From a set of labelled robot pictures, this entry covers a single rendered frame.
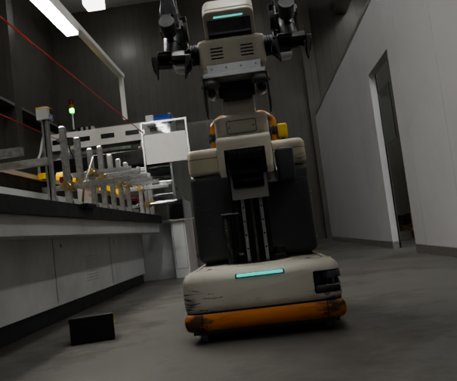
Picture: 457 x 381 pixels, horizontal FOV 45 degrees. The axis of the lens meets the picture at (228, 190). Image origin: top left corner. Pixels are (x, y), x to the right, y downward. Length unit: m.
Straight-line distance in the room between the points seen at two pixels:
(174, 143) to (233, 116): 3.85
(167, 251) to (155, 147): 1.16
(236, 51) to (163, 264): 4.16
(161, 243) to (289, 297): 4.13
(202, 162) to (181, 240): 3.57
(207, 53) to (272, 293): 1.01
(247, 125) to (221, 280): 0.63
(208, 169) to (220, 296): 0.63
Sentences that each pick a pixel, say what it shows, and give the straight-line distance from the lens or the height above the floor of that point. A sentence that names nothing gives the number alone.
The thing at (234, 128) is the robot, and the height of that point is 0.83.
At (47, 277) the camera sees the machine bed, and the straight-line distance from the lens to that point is 3.48.
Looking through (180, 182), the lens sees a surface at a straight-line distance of 6.01.
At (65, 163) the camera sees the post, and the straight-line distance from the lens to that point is 3.37.
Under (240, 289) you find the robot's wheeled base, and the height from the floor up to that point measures 0.20.
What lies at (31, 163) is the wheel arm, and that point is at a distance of 2.39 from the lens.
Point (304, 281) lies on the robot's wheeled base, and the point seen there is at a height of 0.20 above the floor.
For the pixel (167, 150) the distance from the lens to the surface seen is 6.07.
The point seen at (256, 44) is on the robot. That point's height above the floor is 1.17.
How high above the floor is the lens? 0.42
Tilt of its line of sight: 4 degrees up
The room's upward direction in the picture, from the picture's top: 7 degrees counter-clockwise
